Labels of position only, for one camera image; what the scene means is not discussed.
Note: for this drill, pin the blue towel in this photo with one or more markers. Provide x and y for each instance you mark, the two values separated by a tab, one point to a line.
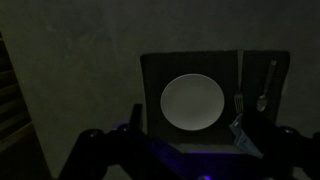
242	140

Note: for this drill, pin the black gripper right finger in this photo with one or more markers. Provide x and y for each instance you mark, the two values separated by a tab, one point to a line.
283	146

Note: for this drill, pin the silver spoon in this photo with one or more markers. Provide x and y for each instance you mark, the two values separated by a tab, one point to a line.
262	101

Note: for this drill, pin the silver fork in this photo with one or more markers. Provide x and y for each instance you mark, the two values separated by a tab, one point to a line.
238	97

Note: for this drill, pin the white round plate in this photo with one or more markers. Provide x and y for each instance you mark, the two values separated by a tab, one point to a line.
192	102

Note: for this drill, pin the dark woven placemat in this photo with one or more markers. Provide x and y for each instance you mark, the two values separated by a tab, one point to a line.
158	69

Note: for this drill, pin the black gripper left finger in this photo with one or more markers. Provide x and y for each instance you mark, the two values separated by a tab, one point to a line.
126	145

